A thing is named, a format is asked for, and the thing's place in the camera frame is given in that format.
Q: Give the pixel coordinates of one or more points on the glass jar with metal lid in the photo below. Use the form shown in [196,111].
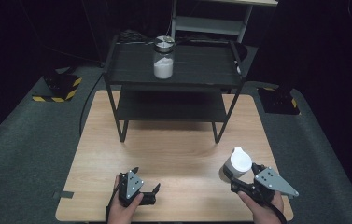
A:
[163,67]

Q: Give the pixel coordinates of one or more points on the yellow-black striped stand base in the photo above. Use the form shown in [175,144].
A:
[63,85]

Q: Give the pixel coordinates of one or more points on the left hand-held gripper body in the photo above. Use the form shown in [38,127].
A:
[133,185]

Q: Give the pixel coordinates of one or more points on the black two-tier shelf rack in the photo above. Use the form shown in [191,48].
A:
[201,65]

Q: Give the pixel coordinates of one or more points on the black stand base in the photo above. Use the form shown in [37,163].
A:
[278,101]

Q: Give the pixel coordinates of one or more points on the person's left hand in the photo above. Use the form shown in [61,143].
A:
[122,216]

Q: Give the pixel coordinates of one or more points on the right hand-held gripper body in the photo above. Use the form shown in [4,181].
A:
[271,182]

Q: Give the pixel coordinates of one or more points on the white bottle with white lid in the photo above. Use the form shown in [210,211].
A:
[240,163]

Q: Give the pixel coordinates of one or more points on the grey metal stand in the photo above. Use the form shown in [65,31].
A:
[208,25]

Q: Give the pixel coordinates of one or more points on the person's right hand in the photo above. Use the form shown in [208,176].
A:
[264,214]

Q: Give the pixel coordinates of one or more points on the grey tape strip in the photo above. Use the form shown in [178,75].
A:
[63,194]

